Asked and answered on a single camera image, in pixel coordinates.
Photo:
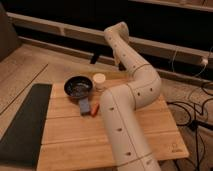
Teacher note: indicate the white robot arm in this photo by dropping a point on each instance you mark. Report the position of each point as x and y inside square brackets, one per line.
[118, 104]

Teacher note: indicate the blue-grey eraser block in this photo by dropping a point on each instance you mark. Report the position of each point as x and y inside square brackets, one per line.
[84, 106]

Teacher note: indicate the grey chair corner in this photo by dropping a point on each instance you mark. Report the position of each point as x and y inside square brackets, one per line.
[9, 40]

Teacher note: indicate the wooden table board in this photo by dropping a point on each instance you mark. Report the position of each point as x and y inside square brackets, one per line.
[71, 142]

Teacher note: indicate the dark green mat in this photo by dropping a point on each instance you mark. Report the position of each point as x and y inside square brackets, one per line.
[21, 142]

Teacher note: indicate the orange carrot toy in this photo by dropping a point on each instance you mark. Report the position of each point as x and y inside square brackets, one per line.
[95, 110]

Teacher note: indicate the black frying pan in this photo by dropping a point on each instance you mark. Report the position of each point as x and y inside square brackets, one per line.
[78, 87]

